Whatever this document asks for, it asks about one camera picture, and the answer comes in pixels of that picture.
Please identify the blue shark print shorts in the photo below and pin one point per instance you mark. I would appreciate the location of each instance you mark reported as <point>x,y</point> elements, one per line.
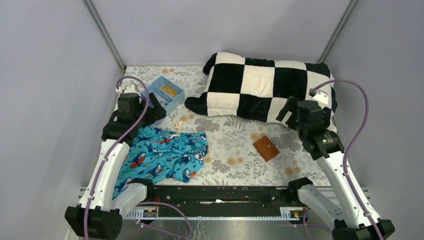
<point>157,154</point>

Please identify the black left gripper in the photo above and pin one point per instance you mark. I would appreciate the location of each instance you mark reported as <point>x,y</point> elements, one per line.
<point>149,108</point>

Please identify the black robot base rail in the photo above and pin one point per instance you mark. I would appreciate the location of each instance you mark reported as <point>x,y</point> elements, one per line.
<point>221,200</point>

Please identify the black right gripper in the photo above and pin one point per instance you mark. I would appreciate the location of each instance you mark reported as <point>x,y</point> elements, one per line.
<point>294,110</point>

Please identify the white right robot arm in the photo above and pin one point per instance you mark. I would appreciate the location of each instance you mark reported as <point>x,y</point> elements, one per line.
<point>353,218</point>

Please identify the perforated metal cable tray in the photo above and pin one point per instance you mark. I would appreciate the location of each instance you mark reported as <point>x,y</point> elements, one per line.
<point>147,214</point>

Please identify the blue three-compartment organizer box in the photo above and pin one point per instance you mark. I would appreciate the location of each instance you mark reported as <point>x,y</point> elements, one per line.
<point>167,102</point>

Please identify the black white checkered pillow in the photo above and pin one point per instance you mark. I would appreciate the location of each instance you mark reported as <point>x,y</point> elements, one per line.
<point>253,88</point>

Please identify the brown leather card holder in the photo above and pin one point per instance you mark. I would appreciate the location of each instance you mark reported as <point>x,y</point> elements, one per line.
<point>266,148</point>

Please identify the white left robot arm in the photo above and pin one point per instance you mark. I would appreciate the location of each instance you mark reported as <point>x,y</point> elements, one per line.
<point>100,211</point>

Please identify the floral patterned table cloth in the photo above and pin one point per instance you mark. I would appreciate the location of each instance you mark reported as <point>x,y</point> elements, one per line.
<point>231,158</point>

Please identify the gold card in box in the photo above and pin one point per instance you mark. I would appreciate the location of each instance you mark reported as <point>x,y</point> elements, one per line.
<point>169,91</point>

